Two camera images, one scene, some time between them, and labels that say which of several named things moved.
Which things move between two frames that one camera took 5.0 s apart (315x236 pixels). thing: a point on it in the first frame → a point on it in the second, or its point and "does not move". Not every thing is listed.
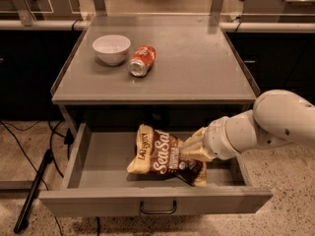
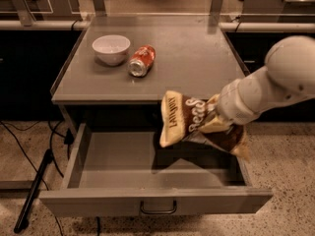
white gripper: [217, 138] → [230, 102]
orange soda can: [142, 60] does not move
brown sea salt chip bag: [160, 152] → [180, 117]
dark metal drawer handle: [157, 211] does not move
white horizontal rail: [226, 27] does not move
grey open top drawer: [97, 183] does not move
